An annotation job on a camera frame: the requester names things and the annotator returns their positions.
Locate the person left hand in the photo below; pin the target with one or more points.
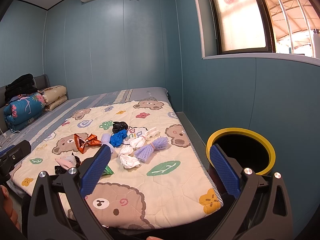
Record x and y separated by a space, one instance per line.
8 207

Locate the green snack wrapper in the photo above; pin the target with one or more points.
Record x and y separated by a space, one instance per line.
107 171

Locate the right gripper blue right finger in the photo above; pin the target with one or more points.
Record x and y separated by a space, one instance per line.
226 173

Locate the cartoon bear quilted blanket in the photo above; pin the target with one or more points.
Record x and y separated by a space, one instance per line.
171 188

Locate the small black plastic bag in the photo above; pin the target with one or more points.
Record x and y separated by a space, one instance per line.
118 126

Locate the folded blue floral quilt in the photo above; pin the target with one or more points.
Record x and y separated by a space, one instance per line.
22 112

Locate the window with dark frame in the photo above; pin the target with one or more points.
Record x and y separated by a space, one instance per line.
268 29

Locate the white tissue bundle pink band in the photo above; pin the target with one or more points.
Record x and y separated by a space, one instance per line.
152 133

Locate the yellow rimmed black trash bin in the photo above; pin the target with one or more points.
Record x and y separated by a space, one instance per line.
248 148

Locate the black clothing pile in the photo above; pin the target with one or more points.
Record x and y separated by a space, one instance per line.
23 85

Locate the orange foil snack wrapper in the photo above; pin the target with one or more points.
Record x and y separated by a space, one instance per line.
81 144

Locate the folded beige quilt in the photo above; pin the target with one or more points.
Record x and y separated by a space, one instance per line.
54 97

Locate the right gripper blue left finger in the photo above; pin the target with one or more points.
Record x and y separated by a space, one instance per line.
92 169

